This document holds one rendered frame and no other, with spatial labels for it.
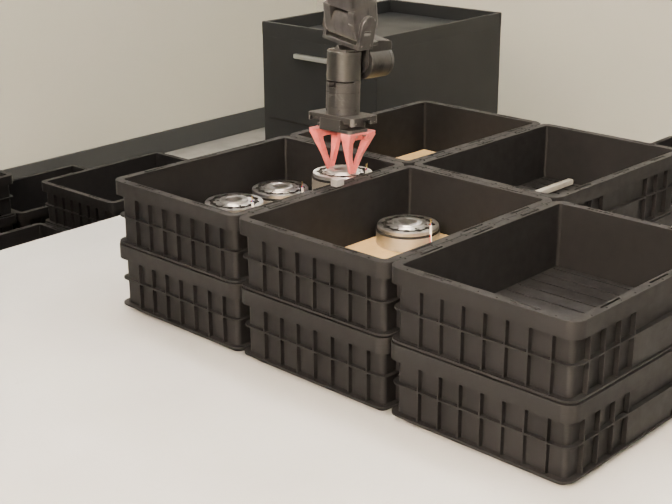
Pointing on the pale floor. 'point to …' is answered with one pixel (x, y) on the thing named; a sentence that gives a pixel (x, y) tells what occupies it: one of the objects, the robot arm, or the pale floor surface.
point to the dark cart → (295, 93)
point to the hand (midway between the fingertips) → (341, 166)
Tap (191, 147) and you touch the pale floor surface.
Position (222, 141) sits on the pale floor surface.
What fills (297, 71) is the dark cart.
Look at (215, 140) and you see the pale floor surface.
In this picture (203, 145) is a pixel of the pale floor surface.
